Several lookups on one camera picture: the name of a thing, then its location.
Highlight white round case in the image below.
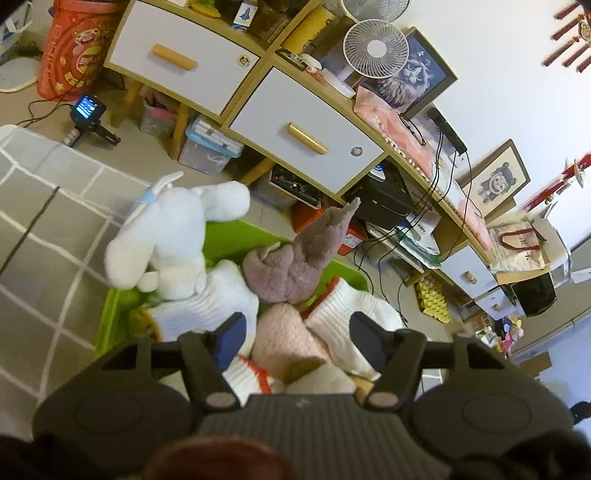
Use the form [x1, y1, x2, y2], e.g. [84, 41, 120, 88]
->
[318, 69, 356, 97]

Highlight yellow paper roll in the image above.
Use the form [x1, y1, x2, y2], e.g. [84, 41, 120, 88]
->
[281, 0, 342, 51]

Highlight grey checked blanket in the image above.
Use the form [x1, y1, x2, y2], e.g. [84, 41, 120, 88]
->
[0, 124, 153, 416]

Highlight black case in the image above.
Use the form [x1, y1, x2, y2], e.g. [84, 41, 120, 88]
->
[344, 161, 419, 229]

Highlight black handheld camera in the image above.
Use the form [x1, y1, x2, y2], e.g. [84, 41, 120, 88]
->
[62, 93, 122, 148]

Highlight stack of white papers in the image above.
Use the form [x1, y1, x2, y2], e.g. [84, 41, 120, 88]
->
[365, 185, 444, 273]

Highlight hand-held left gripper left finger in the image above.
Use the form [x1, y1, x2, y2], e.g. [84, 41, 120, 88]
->
[99, 311, 248, 412]

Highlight pink and white tape dispenser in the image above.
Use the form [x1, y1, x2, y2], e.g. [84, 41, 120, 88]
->
[288, 53, 324, 75]

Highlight black tray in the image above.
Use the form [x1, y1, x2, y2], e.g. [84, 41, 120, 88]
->
[268, 165, 324, 208]

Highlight black bin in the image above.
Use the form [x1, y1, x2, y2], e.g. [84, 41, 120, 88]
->
[510, 272, 557, 318]

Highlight plastic box with pink contents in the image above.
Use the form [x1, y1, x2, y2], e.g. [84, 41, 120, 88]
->
[139, 95, 178, 139]

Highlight small white drawer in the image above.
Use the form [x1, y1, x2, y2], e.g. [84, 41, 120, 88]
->
[473, 286, 518, 315]
[441, 242, 499, 301]

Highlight grey-brown plush toy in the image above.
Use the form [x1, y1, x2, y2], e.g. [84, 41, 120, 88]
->
[242, 198, 362, 305]

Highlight brown cardboard box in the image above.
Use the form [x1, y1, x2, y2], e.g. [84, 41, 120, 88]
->
[519, 351, 552, 379]

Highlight white box with blue print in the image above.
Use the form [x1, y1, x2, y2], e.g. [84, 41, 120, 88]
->
[233, 0, 257, 26]

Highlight yellow egg tray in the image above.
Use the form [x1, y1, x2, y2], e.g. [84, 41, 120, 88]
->
[413, 272, 451, 324]

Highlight white bathroom scale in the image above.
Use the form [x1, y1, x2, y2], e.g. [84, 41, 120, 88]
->
[0, 58, 40, 93]

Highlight paper bag with red handles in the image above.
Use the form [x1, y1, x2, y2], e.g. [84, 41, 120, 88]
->
[487, 222, 552, 273]

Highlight pink cloth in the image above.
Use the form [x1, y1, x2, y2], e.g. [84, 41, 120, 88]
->
[353, 85, 444, 185]

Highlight white drawer with wooden handle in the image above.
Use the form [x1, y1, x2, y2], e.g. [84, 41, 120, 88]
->
[228, 66, 386, 195]
[104, 0, 262, 118]

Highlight red box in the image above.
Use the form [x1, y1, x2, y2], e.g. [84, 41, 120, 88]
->
[290, 203, 370, 257]

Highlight red hanging ornament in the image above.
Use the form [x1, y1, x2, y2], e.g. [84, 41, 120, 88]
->
[522, 157, 591, 208]

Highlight beige plush toy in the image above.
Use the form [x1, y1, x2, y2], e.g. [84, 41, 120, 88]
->
[252, 302, 333, 384]

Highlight white desk fan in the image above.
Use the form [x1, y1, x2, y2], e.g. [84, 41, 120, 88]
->
[339, 0, 411, 24]
[342, 18, 411, 79]

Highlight black camera cable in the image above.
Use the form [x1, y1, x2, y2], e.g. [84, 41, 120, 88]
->
[18, 88, 75, 127]

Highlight framed cat picture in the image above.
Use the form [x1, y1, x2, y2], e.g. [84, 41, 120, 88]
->
[358, 27, 459, 121]

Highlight framed bear picture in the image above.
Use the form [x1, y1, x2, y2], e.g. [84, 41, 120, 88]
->
[455, 138, 532, 217]

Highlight black rimmed glasses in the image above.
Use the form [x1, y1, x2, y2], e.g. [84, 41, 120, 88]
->
[398, 111, 430, 148]

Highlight clear plastic storage box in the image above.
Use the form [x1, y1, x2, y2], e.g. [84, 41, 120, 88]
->
[178, 115, 245, 176]

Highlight green plastic bin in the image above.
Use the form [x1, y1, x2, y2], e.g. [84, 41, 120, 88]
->
[95, 217, 372, 365]

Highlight white wooden drawer cabinet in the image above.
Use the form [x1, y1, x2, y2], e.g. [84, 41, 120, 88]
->
[102, 0, 522, 324]

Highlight plush doll with brown head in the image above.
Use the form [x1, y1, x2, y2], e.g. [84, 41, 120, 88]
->
[281, 362, 370, 396]

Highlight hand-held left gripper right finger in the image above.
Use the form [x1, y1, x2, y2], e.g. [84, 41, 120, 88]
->
[348, 311, 513, 411]

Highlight open white cardboard box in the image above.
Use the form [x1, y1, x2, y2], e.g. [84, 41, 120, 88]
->
[526, 210, 591, 284]

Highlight red wall ornaments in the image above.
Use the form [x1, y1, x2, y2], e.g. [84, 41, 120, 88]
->
[542, 0, 591, 75]

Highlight colourful toy pile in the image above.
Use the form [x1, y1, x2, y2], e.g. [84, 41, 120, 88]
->
[480, 314, 525, 356]

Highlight red orange bag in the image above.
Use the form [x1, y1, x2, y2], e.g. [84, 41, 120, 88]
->
[36, 0, 127, 102]

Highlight white plush toy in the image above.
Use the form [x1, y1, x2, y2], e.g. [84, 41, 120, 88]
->
[105, 172, 251, 303]

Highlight white plastic bag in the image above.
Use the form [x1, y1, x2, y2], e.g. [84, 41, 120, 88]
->
[0, 0, 35, 56]

